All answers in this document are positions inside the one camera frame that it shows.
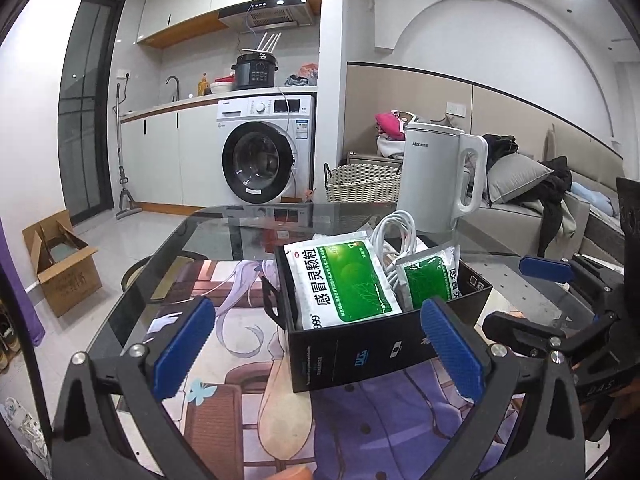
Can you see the large green medicine packet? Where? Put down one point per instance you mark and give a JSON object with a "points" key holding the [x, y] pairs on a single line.
{"points": [[345, 280]]}

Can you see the range hood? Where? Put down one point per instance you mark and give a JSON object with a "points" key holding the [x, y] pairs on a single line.
{"points": [[270, 15]]}

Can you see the white bowl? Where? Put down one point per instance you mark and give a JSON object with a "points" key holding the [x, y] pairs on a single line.
{"points": [[222, 87]]}

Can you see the white electric kettle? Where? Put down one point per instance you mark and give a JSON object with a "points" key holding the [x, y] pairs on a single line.
{"points": [[430, 180]]}

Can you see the light blue cloth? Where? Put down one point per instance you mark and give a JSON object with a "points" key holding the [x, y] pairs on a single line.
{"points": [[592, 197]]}

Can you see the dark jacket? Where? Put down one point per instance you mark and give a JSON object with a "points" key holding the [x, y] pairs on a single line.
{"points": [[500, 145]]}

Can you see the white counter cabinet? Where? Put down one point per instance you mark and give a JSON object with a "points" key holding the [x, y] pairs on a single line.
{"points": [[160, 160]]}

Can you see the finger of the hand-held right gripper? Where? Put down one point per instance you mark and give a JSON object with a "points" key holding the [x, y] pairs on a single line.
{"points": [[545, 268], [510, 327]]}

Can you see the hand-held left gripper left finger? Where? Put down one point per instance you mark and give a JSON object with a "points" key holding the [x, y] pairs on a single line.
{"points": [[185, 350]]}

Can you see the open brown cardboard box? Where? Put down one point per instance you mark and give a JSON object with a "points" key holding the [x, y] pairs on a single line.
{"points": [[70, 285]]}

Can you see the wall switch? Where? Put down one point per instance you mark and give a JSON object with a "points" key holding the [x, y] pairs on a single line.
{"points": [[455, 108]]}

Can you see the beige sofa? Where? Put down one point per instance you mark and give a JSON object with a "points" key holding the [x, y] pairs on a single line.
{"points": [[505, 215]]}

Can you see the pink clothes pile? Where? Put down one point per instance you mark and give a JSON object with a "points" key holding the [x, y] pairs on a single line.
{"points": [[387, 122]]}

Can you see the black cardboard box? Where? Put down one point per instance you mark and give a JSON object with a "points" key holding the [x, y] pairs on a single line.
{"points": [[360, 355]]}

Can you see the grey pillow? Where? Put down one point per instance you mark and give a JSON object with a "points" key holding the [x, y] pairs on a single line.
{"points": [[515, 175]]}

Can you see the black framed glass door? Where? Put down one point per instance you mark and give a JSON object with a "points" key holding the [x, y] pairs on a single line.
{"points": [[85, 110]]}

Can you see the grey floor mop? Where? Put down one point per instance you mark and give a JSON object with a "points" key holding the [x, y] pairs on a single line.
{"points": [[127, 210]]}

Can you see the purple yoga mat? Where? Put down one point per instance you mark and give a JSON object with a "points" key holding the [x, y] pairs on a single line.
{"points": [[20, 300]]}

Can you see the printed table mat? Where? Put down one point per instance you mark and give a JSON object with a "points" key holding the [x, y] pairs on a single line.
{"points": [[350, 435]]}

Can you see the black clothes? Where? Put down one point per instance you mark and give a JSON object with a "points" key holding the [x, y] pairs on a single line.
{"points": [[555, 195]]}

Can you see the black pressure cooker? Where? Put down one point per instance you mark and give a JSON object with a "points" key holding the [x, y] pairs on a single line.
{"points": [[255, 72]]}

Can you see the wicker basket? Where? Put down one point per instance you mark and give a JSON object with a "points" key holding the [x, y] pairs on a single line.
{"points": [[360, 185]]}

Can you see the small green medicine packet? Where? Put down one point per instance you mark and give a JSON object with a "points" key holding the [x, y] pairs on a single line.
{"points": [[425, 280]]}

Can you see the white router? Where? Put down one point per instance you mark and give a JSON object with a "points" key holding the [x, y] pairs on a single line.
{"points": [[260, 51]]}

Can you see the kitchen faucet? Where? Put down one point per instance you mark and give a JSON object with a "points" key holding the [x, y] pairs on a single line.
{"points": [[176, 85]]}

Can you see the wall socket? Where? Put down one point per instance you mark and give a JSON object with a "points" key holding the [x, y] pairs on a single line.
{"points": [[123, 74]]}

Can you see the yellow bottle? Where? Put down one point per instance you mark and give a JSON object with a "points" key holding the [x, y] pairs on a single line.
{"points": [[203, 85]]}

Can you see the white washing machine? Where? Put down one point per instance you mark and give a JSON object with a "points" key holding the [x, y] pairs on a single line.
{"points": [[260, 160]]}

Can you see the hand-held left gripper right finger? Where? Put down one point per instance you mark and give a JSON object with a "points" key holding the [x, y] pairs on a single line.
{"points": [[450, 350]]}

